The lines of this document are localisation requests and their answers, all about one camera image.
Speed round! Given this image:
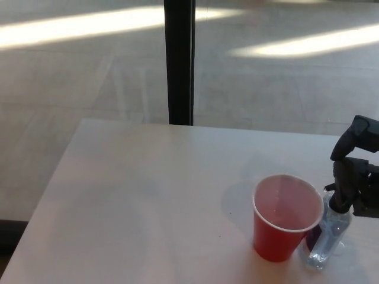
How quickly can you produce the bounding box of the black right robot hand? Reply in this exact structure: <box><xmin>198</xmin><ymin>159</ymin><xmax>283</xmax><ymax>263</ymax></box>
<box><xmin>330</xmin><ymin>115</ymin><xmax>379</xmax><ymax>220</ymax></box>

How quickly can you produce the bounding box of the clear soap bottle black pump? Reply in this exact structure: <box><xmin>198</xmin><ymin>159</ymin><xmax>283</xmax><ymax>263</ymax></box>
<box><xmin>301</xmin><ymin>183</ymin><xmax>354</xmax><ymax>270</ymax></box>

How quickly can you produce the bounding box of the red plastic cup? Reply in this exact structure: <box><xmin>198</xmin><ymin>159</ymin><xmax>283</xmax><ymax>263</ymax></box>
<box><xmin>251</xmin><ymin>173</ymin><xmax>325</xmax><ymax>263</ymax></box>

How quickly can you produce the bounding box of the dark baseboard strip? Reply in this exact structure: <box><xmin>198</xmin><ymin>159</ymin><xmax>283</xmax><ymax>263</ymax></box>
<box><xmin>0</xmin><ymin>219</ymin><xmax>30</xmax><ymax>256</ymax></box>

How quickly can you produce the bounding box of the black vertical window post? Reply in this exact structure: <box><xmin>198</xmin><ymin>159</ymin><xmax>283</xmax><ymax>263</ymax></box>
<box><xmin>163</xmin><ymin>0</ymin><xmax>196</xmax><ymax>126</ymax></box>

